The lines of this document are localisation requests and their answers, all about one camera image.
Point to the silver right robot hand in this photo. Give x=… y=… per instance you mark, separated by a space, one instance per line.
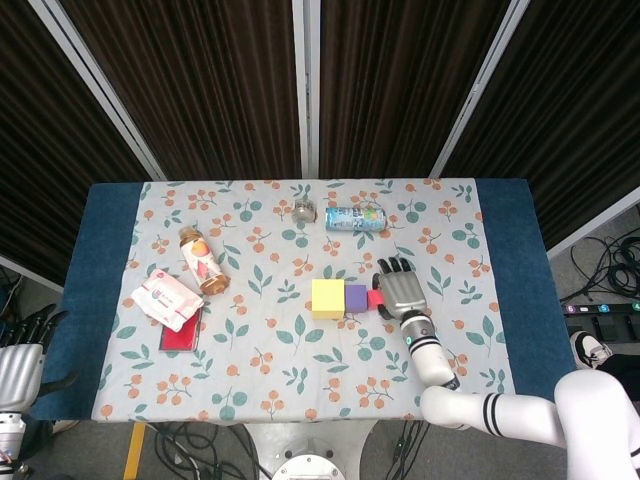
x=405 y=292

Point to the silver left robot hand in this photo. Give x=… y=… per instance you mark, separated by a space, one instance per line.
x=17 y=375

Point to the small red foam cube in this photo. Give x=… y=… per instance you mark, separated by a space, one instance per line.
x=374 y=300

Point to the purple cube block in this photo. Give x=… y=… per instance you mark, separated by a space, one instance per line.
x=356 y=299

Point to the large yellow foam cube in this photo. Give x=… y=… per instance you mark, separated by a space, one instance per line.
x=327 y=299

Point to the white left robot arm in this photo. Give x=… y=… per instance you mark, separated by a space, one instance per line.
x=10 y=435

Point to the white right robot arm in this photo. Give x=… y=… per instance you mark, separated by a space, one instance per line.
x=460 y=405

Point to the round white robot base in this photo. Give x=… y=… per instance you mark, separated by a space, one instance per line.
x=307 y=470

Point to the blue printed drink can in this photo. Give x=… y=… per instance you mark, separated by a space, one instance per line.
x=355 y=219

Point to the dark blue table cover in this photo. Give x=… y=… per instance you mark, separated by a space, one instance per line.
x=95 y=300

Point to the small clear glass jar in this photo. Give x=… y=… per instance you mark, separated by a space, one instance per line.
x=304 y=211

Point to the floral fruit print tablecloth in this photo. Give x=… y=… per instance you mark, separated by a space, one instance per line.
x=280 y=350

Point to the yellow floor tape strip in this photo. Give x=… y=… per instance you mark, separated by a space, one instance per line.
x=134 y=450

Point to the white pink tissue pack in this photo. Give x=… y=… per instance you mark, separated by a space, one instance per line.
x=165 y=299

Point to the flat red clear-rimmed case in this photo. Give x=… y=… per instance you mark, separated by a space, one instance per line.
x=180 y=340

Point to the white black sneaker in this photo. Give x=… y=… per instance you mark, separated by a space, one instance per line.
x=587 y=347

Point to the dark brown partition panel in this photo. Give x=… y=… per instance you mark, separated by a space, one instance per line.
x=400 y=100
x=50 y=175
x=200 y=100
x=575 y=125

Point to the amber tea bottle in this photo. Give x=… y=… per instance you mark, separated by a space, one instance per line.
x=202 y=262

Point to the black trouser leg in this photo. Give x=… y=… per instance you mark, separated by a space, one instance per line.
x=625 y=365

